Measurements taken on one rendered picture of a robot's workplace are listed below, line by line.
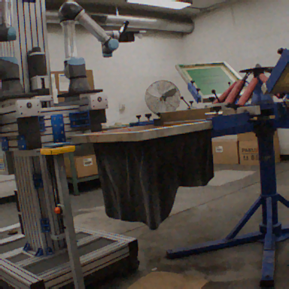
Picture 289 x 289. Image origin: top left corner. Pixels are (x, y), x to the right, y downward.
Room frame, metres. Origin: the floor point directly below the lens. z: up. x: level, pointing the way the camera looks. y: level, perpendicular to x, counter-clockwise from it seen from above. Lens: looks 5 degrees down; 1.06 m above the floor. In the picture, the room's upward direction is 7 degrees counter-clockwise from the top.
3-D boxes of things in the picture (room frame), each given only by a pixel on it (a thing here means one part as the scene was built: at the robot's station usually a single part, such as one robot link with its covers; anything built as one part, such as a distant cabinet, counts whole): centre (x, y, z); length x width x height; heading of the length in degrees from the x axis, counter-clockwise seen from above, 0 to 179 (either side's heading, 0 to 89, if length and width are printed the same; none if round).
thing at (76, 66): (2.37, 0.38, 1.42); 0.13 x 0.12 x 0.14; 22
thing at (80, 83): (2.36, 0.38, 1.31); 0.15 x 0.15 x 0.10
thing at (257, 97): (2.63, -0.92, 0.67); 0.39 x 0.39 x 1.35
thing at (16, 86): (2.01, 0.72, 1.31); 0.15 x 0.15 x 0.10
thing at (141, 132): (1.96, -0.10, 0.97); 0.79 x 0.58 x 0.04; 129
